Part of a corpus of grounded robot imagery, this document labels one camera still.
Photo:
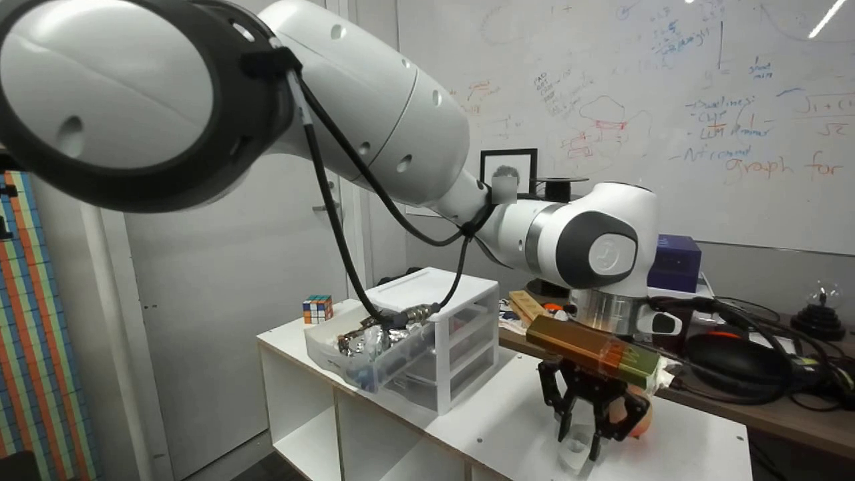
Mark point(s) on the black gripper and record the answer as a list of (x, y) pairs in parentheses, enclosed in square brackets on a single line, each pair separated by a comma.
[(591, 389)]

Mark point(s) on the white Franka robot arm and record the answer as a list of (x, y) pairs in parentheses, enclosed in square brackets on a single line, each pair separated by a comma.
[(356, 97)]

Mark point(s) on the white three-drawer organizer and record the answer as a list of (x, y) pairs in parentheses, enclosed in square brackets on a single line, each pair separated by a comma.
[(483, 290)]

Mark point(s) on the clear plastic drawer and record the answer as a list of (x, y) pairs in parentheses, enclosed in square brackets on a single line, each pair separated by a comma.
[(390, 364)]

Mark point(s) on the white cubby shelf unit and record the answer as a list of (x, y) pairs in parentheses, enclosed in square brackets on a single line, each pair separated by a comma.
[(497, 417)]

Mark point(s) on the beige wooden block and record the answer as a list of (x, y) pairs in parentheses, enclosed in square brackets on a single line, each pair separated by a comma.
[(525, 308)]

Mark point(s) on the black frying pan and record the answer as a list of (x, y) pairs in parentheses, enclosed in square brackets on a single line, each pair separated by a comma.
[(739, 364)]

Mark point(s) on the blue box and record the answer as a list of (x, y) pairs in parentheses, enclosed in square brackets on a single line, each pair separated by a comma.
[(682, 262)]

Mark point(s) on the wooden workbench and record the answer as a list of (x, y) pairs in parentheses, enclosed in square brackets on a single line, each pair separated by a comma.
[(785, 422)]

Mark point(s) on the black filament spool stack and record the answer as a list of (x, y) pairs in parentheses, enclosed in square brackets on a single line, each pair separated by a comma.
[(561, 187)]

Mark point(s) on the black dome desk stand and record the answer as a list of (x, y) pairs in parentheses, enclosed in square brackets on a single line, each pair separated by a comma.
[(818, 322)]

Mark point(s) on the framed portrait picture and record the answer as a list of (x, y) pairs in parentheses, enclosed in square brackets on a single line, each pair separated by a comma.
[(508, 173)]

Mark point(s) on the Rubik's cube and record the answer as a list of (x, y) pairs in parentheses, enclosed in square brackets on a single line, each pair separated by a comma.
[(320, 311)]

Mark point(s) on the whiteboard with scribbles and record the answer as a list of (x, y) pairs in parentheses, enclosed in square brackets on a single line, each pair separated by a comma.
[(711, 88)]

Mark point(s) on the multicoloured striped panel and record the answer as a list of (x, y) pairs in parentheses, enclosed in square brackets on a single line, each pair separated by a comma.
[(42, 355)]

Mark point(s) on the amber wrist camera bar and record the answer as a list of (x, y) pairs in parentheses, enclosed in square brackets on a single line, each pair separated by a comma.
[(591, 347)]

